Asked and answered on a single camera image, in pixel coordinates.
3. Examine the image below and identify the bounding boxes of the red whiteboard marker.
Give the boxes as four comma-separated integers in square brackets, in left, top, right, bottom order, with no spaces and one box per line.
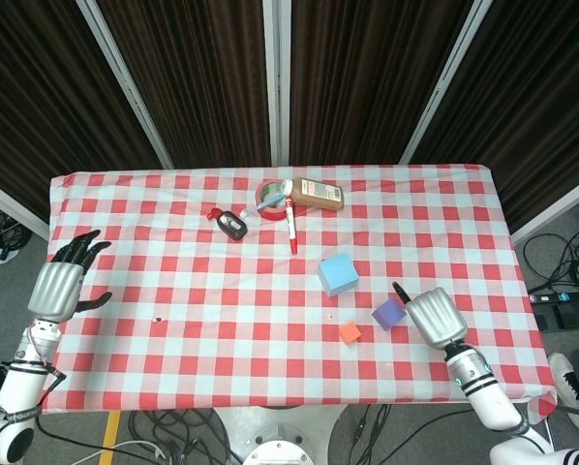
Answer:
[284,197,299,256]

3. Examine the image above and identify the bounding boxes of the blue toothbrush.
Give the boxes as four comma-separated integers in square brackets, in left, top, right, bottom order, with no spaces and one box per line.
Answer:
[239,192,286,218]

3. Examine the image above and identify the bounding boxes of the white sneaker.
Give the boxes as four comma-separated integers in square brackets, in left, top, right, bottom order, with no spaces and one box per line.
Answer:
[546,352,579,432]

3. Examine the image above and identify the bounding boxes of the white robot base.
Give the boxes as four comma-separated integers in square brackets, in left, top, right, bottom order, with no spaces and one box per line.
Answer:
[214,404,349,465]

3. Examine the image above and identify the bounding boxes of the large blue foam cube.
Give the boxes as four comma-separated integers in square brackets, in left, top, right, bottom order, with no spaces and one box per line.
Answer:
[317,255,360,298]

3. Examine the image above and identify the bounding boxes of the black bottle with red cap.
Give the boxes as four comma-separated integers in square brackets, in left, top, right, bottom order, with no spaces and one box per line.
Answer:
[208,206,249,241]

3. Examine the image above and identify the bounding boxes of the brown juice bottle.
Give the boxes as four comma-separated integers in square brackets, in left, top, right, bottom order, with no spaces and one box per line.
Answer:
[280,177,345,212]

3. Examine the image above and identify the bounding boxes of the small orange foam cube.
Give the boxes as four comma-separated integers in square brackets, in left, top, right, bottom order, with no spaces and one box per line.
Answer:
[338,322,361,346]

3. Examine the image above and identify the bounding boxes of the dark curtain partition panel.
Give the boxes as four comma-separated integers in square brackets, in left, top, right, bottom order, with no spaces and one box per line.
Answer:
[0,0,174,238]
[76,0,284,170]
[269,0,494,167]
[399,0,579,243]

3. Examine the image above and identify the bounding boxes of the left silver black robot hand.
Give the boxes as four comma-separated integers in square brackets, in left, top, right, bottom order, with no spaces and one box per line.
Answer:
[26,229,113,325]

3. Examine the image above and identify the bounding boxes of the black power strip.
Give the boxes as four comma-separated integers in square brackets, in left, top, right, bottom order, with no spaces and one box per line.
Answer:
[528,289,579,306]

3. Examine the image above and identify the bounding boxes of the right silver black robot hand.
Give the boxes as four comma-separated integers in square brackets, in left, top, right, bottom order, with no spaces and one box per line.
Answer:
[391,282,469,351]

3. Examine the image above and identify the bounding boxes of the red tape roll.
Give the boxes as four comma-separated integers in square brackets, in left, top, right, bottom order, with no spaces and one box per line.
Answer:
[255,179,294,220]

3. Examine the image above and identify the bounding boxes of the black floor cable bundle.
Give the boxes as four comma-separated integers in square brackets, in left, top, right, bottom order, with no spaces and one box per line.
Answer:
[122,409,245,465]
[521,201,579,295]
[0,197,35,265]

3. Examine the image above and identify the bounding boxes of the black power adapter block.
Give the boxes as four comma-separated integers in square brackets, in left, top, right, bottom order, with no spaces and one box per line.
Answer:
[533,303,579,333]

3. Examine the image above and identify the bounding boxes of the purple foam cube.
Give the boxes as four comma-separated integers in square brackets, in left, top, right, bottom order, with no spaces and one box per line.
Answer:
[371,297,408,332]

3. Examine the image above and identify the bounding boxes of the red white checkered tablecloth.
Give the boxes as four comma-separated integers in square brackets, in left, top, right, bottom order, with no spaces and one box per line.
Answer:
[41,163,558,416]

